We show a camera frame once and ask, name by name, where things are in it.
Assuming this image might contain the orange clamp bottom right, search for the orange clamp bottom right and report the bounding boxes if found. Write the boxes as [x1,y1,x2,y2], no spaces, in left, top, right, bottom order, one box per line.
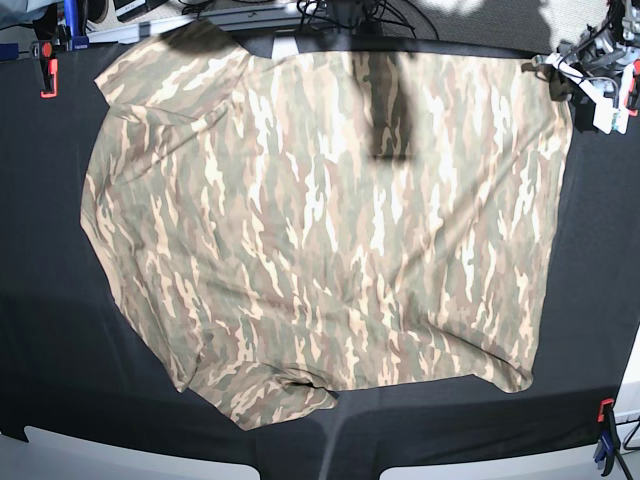
[593,398,620,477]

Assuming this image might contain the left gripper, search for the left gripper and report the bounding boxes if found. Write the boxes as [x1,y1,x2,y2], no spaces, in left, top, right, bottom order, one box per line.
[545,67,597,133]

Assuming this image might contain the blue clamp top left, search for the blue clamp top left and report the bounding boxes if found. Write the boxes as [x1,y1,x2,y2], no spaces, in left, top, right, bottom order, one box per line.
[63,0,89,51]

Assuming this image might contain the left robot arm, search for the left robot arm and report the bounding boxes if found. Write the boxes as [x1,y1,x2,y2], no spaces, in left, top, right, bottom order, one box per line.
[538,1,639,134]

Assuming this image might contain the camouflage t-shirt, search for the camouflage t-shirt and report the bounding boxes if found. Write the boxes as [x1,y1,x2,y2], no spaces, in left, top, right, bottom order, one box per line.
[80,21,573,430]

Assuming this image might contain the orange clamp top left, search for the orange clamp top left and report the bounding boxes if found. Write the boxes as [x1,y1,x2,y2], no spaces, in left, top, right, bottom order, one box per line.
[39,41,58,99]

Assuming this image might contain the black cables on desk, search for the black cables on desk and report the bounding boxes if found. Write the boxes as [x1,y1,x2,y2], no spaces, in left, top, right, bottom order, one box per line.
[294,0,441,41]

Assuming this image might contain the black table cloth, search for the black table cloth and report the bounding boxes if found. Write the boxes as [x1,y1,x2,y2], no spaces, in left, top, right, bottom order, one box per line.
[1,45,639,479]

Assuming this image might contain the orange clamp top right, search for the orange clamp top right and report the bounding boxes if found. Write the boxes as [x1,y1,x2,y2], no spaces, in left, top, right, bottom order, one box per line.
[618,60,639,117]

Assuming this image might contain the white tape patch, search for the white tape patch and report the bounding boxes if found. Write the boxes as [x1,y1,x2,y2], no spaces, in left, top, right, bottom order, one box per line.
[271,35,299,60]

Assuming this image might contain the orange clamp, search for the orange clamp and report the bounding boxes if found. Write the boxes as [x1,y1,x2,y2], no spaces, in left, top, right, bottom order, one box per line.
[39,41,58,99]
[618,60,639,117]
[593,398,620,477]

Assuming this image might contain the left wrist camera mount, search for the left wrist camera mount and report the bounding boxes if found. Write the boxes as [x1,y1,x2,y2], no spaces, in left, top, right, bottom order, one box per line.
[532,45,639,135]

